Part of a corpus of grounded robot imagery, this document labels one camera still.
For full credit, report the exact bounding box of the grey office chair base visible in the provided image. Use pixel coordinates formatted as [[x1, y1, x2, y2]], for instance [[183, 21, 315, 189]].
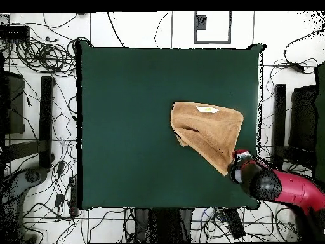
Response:
[[0, 166, 50, 243]]

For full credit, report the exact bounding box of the grey square floor frame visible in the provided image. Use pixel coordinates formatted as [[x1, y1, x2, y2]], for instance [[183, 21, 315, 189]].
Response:
[[194, 11, 232, 44]]

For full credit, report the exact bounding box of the flat black box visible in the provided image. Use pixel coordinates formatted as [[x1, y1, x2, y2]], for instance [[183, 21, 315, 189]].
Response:
[[0, 24, 31, 41]]

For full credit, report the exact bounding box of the dark green table cloth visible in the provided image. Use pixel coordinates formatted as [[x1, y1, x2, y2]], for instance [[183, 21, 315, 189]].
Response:
[[76, 40, 266, 210]]

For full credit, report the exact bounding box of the black inline power adapter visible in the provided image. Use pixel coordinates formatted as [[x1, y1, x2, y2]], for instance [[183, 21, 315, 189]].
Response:
[[289, 62, 307, 74]]

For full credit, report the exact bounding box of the coiled black cable bundle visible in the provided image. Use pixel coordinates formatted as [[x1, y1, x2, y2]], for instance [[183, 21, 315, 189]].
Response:
[[15, 36, 77, 77]]

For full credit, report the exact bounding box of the dark cabinet box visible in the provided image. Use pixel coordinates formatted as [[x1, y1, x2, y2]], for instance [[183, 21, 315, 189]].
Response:
[[288, 84, 319, 153], [0, 70, 26, 135]]

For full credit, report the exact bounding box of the narrow black power strip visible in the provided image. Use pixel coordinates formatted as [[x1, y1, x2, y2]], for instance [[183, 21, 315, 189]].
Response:
[[67, 175, 79, 217]]

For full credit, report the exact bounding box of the tan terry towel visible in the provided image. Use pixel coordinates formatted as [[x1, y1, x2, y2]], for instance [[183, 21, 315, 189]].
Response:
[[169, 100, 245, 177]]

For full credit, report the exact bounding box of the black desk foot frame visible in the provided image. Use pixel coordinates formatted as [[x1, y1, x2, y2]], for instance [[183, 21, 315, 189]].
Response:
[[3, 76, 56, 169], [270, 83, 317, 174]]

